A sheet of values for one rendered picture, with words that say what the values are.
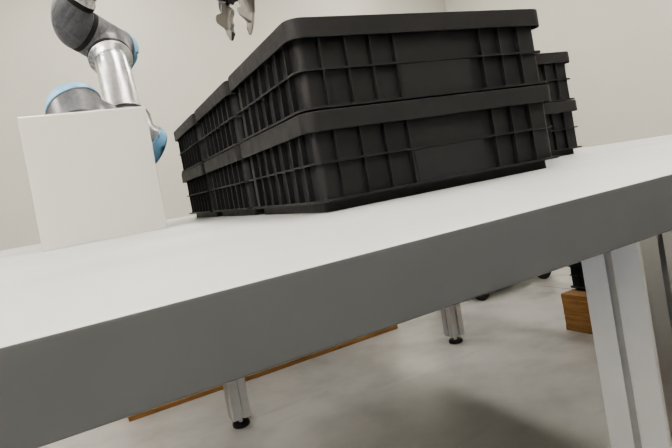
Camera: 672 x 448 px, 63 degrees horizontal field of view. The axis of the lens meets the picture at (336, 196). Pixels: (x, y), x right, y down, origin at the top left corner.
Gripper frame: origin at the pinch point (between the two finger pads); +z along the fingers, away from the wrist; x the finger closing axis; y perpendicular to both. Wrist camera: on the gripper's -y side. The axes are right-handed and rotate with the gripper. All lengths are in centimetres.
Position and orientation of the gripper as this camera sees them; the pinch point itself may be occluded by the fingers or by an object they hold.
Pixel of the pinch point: (242, 33)
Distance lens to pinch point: 149.5
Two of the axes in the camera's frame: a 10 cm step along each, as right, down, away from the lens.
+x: 8.8, -1.4, -4.5
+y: -4.4, 1.0, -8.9
